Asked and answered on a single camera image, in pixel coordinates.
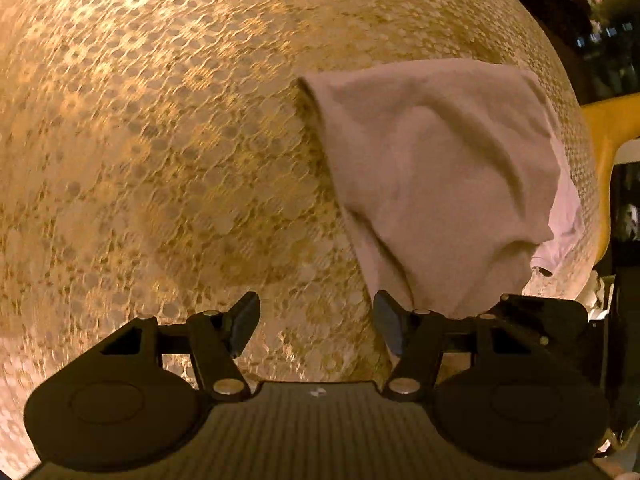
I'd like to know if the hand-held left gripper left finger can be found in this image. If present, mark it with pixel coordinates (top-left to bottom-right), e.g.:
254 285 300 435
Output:
100 290 262 403

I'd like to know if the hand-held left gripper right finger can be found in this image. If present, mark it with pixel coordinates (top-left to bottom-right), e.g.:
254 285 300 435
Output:
373 290 532 403

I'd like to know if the gold floral lace tablecloth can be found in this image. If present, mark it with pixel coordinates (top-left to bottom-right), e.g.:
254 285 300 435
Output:
0 0 610 478

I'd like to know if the white shirt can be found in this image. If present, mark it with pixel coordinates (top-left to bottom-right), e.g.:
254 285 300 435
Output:
297 58 587 322

